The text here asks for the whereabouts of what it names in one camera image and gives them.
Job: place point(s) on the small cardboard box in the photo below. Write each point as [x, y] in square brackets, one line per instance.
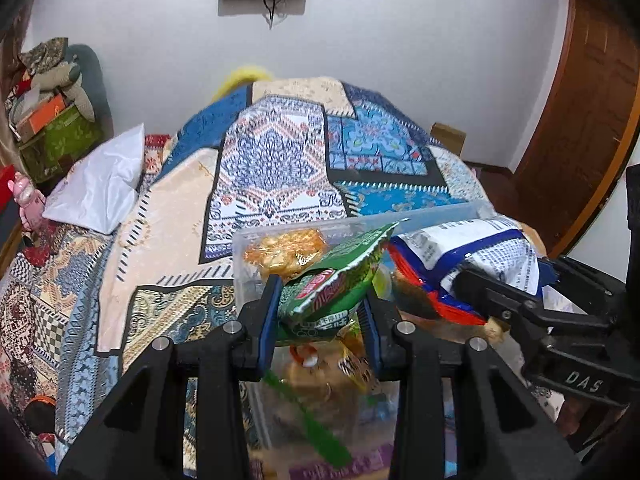
[449, 137]

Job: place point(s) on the white pillow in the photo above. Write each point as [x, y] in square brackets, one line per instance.
[100, 185]

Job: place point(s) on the blue white snack bag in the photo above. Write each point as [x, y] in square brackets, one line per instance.
[470, 252]

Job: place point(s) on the green snack packet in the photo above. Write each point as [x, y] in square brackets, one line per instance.
[335, 285]

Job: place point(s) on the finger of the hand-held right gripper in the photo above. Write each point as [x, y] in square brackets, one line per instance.
[575, 275]
[492, 292]

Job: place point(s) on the orange snack clear packet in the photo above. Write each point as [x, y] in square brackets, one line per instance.
[285, 254]

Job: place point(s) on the pink toy rabbit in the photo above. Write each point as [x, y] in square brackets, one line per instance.
[27, 200]

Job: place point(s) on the orange box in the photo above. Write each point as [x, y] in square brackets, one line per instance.
[40, 116]

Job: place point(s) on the yellow fuzzy object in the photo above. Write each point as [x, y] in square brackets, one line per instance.
[240, 82]

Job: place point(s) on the red box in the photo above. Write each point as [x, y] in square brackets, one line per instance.
[5, 185]

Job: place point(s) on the blue grey cushion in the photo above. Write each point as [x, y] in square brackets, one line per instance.
[95, 80]

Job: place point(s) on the dark patterned cloth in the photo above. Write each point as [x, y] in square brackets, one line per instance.
[42, 55]

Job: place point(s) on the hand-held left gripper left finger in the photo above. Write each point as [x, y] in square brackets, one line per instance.
[267, 321]

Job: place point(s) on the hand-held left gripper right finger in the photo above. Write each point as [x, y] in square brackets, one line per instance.
[373, 331]

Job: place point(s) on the yellow striped snack packet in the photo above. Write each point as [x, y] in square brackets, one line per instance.
[352, 360]

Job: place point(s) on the red beige patchwork bedsheet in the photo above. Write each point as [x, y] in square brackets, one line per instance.
[35, 310]

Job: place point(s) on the brown wooden door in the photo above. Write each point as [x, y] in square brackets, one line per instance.
[580, 110]

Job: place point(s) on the green patterned box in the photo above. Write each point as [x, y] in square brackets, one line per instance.
[65, 135]

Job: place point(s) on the blue patchwork quilt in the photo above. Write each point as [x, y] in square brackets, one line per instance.
[280, 175]

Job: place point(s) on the clear plastic storage container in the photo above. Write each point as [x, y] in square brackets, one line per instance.
[250, 270]

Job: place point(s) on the red patterned cushion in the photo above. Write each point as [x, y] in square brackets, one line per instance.
[155, 147]

